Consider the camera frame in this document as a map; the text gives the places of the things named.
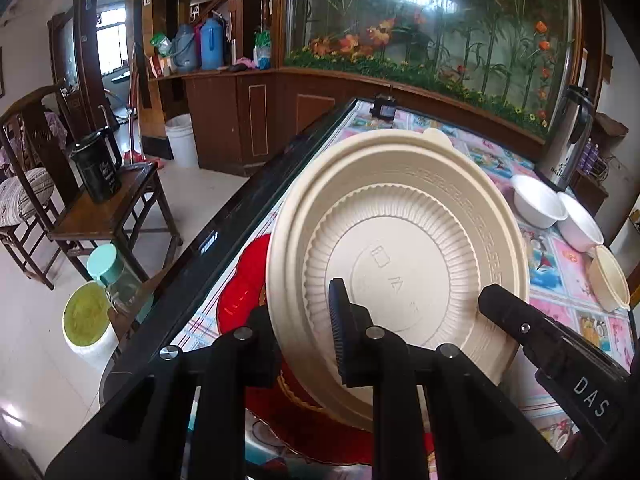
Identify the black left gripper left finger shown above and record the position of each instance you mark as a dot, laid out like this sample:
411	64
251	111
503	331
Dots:
260	350

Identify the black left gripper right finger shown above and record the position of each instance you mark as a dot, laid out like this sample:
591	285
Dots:
357	355

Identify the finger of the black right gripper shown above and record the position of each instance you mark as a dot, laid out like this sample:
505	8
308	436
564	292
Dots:
520	324

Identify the beige plastic plate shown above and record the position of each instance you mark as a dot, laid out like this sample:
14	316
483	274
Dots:
607	280
415	230

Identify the gold rimmed red plate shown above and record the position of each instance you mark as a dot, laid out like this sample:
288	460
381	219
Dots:
292	389

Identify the white bowl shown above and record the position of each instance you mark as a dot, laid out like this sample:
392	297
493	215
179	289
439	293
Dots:
536	203
578	229

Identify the green round stool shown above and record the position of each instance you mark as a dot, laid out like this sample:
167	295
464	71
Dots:
86	327

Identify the glass jar green lid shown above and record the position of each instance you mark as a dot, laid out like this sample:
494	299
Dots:
122	287

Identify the wooden side table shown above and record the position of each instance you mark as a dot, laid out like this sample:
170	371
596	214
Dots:
139	207

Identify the stainless steel thermos pot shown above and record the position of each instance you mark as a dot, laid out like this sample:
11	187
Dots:
569	131

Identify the white plastic bucket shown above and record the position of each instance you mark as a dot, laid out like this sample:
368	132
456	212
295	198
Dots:
179	131

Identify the small black device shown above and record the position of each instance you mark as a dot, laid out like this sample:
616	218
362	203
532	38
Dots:
384	108

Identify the wooden cabinet counter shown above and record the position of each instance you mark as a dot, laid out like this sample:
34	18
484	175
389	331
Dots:
240	120

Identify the black electric kettle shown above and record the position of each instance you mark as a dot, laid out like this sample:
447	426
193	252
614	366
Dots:
98	161

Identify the wooden chair with cushion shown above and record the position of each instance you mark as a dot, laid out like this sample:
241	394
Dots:
27	208

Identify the artificial flower glass display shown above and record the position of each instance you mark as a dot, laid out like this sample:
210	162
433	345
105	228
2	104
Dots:
508	57

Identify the grey thermos jug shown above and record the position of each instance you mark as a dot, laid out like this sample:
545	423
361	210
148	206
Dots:
185	50

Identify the blue thermos jug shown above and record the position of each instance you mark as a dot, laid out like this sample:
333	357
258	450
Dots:
212	45

